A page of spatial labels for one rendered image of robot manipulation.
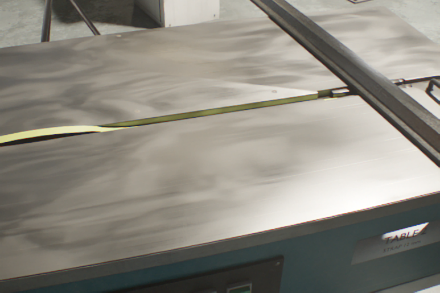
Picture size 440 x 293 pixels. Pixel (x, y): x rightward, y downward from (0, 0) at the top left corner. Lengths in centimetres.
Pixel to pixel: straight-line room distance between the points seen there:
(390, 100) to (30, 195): 53
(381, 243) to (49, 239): 41
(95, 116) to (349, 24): 57
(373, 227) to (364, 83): 27
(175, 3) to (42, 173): 213
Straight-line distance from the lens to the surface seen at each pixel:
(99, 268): 55
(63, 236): 58
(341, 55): 88
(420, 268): 80
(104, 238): 57
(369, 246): 68
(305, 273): 67
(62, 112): 78
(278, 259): 61
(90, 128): 73
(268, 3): 110
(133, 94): 80
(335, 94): 83
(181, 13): 277
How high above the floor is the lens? 115
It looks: 34 degrees down
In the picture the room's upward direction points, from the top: straight up
